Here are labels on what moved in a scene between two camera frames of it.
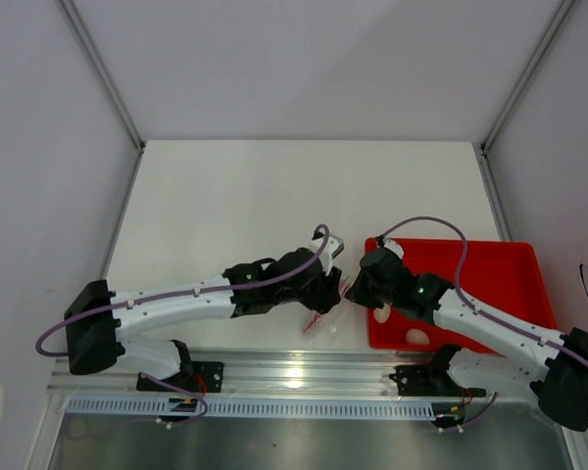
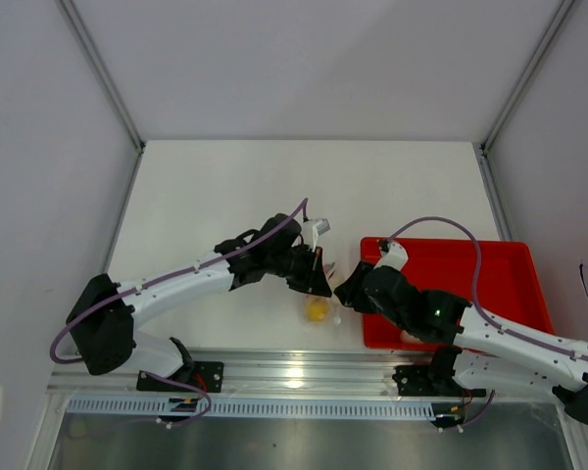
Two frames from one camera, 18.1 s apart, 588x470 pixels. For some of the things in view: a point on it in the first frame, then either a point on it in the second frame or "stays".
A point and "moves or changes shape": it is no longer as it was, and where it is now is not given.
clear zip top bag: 333,322 moves or changes shape
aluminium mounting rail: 280,371 stays
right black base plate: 424,380 stays
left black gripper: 328,292 to 313,281
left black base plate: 205,377 stays
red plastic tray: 510,276 stays
